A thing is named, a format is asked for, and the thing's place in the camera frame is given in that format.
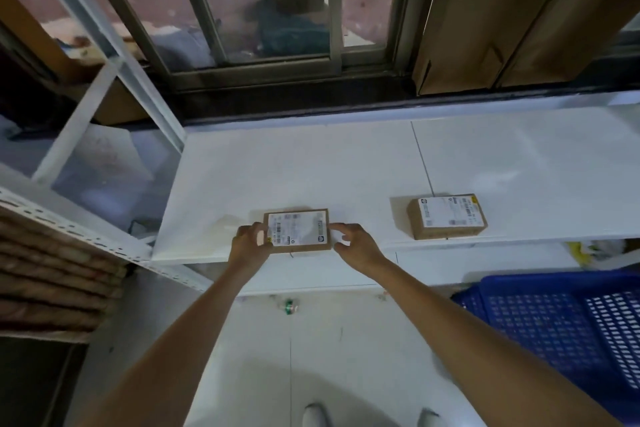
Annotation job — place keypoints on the person's right forearm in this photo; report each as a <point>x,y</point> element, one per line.
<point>475,346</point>

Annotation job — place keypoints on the labelled box shelved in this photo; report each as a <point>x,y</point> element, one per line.
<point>297,231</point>
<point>447,214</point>

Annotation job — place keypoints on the teal cloth bundle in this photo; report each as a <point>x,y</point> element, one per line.
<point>295,31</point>

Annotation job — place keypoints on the brown patterned curtain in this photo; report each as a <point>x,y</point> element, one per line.
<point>50,281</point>

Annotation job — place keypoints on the person's left hand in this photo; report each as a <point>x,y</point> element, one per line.
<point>247,251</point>

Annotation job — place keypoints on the dark wooden window frame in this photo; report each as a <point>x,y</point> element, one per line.
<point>30,31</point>

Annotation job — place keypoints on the white plastic bag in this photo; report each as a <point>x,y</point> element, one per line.
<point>610,249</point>

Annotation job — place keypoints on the yellow plastic bag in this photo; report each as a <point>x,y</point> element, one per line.
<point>577,251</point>

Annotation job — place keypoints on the flattened brown carton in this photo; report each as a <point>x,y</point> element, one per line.
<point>575,31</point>
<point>470,16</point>

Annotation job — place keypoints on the grey sliding window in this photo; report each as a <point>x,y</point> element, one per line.
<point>280,69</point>

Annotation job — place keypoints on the blue plastic basket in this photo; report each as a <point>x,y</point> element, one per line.
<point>540,281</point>

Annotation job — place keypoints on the white bag with red print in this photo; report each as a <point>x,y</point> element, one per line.
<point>110,156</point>

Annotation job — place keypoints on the small green white cap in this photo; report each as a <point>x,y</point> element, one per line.
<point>289,306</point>

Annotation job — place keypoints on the white metal shelving rack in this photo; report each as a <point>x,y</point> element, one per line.
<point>325,166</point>

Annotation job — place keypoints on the person's left forearm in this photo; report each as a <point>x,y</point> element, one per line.
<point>175,356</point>

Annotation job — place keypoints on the white shoe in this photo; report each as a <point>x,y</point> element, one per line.
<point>429,418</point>
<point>316,415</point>

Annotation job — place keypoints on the person's right hand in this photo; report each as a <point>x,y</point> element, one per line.
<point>365,251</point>

